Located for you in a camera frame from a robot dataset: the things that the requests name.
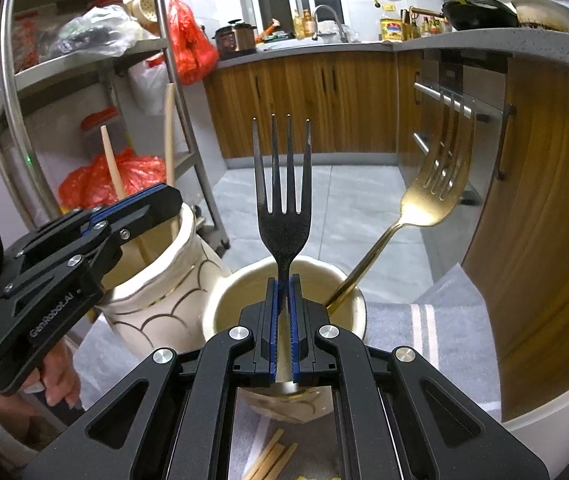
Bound wooden chopstick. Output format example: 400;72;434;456
163;81;182;241
242;428;284;480
265;442;298;480
100;123;153;264

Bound dark steel fork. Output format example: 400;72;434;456
252;114;313;312

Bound wooden kitchen cabinets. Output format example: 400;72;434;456
204;51;569;419

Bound kitchen faucet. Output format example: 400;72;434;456
311;3;349;44

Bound person's left hand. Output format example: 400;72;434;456
0;340;80;416

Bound wooden chopstick in holder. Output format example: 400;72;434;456
100;123;153;264

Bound red plastic bag low shelf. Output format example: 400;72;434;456
58;148;166;210

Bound grey plaid table mat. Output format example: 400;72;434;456
74;266;501;479

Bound steel shelving rack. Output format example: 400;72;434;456
0;0;230;256

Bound red plastic bag hanging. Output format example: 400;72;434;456
167;0;219;86

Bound electric pressure cooker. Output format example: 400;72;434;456
214;20;256;60

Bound clear plastic bag on shelf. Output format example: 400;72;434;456
46;4;143;60

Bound gold metal fork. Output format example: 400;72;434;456
324;93;474;314

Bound yellow tin container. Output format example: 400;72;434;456
380;18;403;42

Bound built-in steel oven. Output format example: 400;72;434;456
411;49;519;206

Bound black wok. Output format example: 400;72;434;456
441;0;519;30

